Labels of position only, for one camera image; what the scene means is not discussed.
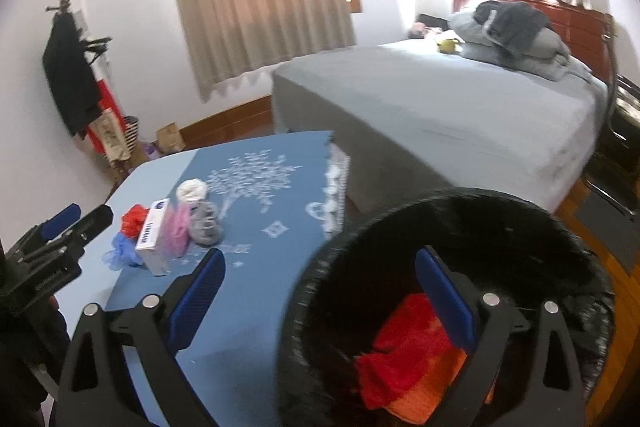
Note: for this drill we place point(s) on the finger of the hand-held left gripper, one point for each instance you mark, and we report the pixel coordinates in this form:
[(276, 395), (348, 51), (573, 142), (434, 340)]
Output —
[(92, 222), (60, 218)]

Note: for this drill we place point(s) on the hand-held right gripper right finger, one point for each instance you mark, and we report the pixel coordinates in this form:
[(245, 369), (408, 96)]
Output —
[(447, 302)]

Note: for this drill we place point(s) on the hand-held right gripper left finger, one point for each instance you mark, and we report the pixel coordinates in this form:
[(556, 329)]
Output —
[(197, 297)]

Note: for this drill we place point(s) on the red plastic wrapper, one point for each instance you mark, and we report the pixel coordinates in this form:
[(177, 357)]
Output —
[(134, 219)]

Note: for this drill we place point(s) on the blue mesh scrap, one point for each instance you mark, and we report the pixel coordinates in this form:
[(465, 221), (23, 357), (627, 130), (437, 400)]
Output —
[(120, 254)]

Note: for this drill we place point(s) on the red mesh net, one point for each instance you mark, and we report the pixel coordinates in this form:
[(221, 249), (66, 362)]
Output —
[(405, 347)]

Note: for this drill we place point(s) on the small white cardboard box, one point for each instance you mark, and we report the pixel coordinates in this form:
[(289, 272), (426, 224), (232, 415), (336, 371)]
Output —
[(152, 239)]

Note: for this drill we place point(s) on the black trash bin with bag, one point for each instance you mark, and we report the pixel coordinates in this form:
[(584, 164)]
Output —
[(380, 247)]

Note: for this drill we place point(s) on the orange foam fruit net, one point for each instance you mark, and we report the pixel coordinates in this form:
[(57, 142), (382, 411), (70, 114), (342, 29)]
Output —
[(425, 404)]

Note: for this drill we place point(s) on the small white tissue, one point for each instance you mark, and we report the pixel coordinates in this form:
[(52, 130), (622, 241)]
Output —
[(192, 189)]

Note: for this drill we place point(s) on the person's left forearm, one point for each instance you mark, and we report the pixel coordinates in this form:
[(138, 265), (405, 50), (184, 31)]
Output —
[(25, 357)]

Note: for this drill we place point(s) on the blue tree-print tablecloth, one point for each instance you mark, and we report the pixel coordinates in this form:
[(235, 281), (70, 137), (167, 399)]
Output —
[(260, 287)]

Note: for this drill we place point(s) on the beige tote bag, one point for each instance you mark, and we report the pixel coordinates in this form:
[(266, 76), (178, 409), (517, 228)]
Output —
[(112, 137)]

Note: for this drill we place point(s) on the striped basket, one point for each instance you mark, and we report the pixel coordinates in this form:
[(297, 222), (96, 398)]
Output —
[(132, 132)]

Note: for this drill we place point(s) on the red hanging garment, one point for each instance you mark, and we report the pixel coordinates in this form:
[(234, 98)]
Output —
[(107, 112)]

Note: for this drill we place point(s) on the dark hanging coat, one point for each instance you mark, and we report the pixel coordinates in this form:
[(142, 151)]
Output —
[(70, 77)]

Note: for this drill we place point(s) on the black hanger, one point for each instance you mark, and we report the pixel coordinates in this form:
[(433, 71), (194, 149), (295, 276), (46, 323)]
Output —
[(97, 44)]

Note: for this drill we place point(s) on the bed with grey sheet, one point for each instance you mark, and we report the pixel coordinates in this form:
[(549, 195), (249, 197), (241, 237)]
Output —
[(450, 122)]

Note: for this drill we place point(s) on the yellow plush toy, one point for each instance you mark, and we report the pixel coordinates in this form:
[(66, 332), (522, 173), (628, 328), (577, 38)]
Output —
[(447, 45)]

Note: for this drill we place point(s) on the grey pillows and blanket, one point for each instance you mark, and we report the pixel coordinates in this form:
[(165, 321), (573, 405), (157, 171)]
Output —
[(467, 34)]

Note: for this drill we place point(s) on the black and pink bag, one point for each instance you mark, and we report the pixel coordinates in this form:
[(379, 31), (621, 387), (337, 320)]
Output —
[(430, 24)]

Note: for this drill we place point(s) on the dark grey garment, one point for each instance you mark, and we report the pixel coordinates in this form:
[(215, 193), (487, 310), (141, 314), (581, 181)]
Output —
[(515, 24)]

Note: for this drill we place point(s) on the red wooden headboard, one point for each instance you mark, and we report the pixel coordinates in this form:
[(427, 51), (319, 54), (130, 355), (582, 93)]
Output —
[(575, 22)]

